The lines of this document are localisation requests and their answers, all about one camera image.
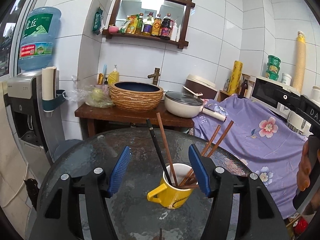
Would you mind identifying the yellow duck mug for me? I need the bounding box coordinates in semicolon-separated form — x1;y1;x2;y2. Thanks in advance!
146;163;195;209

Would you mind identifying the brown wooden chopstick four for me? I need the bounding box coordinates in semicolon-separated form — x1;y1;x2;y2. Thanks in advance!
179;120;234;186

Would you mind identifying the black chopstick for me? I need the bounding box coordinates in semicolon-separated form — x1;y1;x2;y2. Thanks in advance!
146;119;172;186

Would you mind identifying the brown wooden chopstick five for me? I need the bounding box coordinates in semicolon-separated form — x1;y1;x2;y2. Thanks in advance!
156;112;178;186

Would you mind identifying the brown wooden chopstick three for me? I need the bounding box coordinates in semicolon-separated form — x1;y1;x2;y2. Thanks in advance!
178;125;221;193

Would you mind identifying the right hand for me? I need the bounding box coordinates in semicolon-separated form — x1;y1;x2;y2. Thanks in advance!
296;139;320;215

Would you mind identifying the tall beige paper roll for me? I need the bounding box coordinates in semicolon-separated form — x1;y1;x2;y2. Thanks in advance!
292;31;306;93

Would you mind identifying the white microwave oven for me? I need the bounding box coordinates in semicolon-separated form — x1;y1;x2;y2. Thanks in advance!
252;76;319;136

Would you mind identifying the round glass table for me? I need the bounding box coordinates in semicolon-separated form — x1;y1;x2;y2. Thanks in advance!
36;127;252;240

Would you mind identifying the dark wooden counter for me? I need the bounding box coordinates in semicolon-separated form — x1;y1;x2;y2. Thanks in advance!
74;101;194;128

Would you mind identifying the purple floral cloth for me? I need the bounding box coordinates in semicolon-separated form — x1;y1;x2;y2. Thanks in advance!
193;95;307;218

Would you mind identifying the woven basin sink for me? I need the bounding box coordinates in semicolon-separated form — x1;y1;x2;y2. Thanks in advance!
110;81;164;112

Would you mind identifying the brown glass bottle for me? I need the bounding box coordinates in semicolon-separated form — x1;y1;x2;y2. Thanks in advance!
238;75;248;98

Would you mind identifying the plastic bag with vegetables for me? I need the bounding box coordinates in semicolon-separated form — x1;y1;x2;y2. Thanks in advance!
60;74;114;108

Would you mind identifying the yellow wrap roll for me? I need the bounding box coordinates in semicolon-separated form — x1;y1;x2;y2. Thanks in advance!
227;61;243;94

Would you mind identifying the white pan with lid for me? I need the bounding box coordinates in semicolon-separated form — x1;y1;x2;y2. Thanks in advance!
164;91;226;122

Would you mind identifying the yellow soap dispenser bottle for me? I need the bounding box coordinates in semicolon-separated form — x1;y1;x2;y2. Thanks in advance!
108;64;119;85

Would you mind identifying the water dispenser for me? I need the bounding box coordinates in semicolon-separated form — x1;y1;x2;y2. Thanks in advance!
6;69;67;165

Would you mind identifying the bronze faucet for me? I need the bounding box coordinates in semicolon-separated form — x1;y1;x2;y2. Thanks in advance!
148;68;161;85

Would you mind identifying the brown white rice cooker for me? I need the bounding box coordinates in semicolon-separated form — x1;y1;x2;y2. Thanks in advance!
184;74;217;99

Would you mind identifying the white paper cup stack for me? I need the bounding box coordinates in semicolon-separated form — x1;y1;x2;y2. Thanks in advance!
42;66;57;101

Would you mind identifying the green hanging packet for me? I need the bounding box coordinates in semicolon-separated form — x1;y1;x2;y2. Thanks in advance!
92;7;103;35

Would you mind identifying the dark soy sauce bottle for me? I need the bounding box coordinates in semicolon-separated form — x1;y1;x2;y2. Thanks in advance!
159;13;174;40

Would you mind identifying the blue water jug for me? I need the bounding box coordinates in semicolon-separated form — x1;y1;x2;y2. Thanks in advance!
18;7;61;72

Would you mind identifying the yellow label oil bottle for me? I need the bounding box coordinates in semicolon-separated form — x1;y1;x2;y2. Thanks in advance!
151;14;162;36

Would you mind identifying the dark wooden wall shelf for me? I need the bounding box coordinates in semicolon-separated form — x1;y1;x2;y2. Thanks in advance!
103;0;195;49

